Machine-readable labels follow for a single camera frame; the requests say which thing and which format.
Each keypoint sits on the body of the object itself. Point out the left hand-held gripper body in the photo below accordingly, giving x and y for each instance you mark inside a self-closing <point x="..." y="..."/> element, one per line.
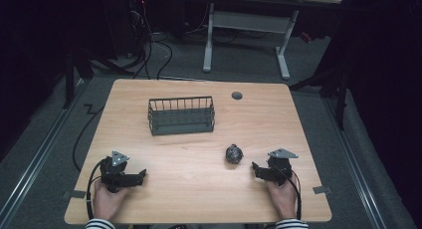
<point x="111" y="176"/>

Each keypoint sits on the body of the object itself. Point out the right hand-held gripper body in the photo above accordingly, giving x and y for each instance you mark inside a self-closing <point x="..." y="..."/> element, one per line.
<point x="280" y="169"/>

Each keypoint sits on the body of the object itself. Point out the dark round ball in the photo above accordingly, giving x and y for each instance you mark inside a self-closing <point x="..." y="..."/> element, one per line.
<point x="234" y="154"/>

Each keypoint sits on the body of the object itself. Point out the person's left hand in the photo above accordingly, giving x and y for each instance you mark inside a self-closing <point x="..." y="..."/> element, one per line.
<point x="106" y="202"/>

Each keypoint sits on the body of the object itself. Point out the person's right hand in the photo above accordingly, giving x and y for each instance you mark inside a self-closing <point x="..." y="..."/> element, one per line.
<point x="283" y="199"/>

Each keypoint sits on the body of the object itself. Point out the grey tape piece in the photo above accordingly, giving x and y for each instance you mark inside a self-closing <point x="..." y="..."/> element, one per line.
<point x="321" y="189"/>

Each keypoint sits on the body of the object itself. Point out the black metal stand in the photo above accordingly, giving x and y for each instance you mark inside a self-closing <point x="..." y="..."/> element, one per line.
<point x="69" y="79"/>
<point x="340" y="96"/>

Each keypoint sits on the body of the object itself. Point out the white-legged wooden desk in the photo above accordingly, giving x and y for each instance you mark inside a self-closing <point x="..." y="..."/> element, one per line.
<point x="252" y="22"/>

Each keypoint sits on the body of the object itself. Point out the metal floor rail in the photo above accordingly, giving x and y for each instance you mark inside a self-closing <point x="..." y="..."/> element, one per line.
<point x="36" y="159"/>
<point x="356" y="166"/>

